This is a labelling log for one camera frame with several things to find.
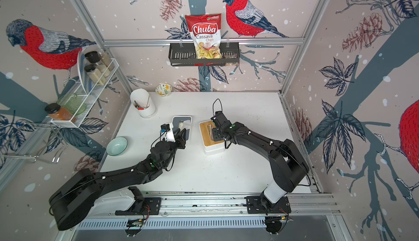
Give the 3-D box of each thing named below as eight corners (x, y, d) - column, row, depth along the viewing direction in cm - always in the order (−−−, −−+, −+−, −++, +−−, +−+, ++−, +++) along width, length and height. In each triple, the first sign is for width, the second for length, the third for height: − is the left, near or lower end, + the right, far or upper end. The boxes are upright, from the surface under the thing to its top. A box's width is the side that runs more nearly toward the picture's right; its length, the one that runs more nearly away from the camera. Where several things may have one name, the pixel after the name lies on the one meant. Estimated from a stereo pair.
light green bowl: (107, 157, 91) (102, 153, 87) (115, 140, 98) (111, 136, 94) (125, 157, 91) (121, 153, 87) (132, 140, 98) (128, 136, 94)
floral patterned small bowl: (155, 96, 121) (153, 92, 118) (158, 87, 127) (156, 83, 124) (170, 96, 121) (169, 92, 118) (173, 87, 127) (172, 83, 124)
